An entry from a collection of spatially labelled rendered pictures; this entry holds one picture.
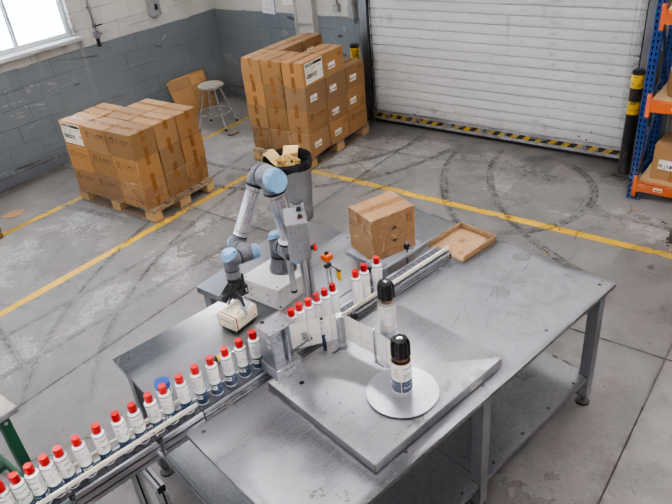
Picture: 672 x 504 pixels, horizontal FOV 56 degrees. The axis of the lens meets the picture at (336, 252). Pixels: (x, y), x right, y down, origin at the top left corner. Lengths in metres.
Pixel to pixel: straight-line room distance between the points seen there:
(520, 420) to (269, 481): 1.54
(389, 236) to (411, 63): 4.22
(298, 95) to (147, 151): 1.62
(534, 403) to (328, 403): 1.36
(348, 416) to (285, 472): 0.34
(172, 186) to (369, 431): 4.31
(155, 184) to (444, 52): 3.39
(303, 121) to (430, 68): 1.65
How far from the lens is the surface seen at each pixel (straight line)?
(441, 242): 3.83
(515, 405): 3.69
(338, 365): 2.93
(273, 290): 3.33
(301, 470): 2.61
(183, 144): 6.48
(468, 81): 7.31
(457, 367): 2.89
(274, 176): 3.07
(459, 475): 3.34
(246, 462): 2.68
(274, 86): 6.86
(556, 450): 3.80
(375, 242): 3.58
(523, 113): 7.15
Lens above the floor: 2.82
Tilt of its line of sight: 32 degrees down
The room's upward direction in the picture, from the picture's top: 6 degrees counter-clockwise
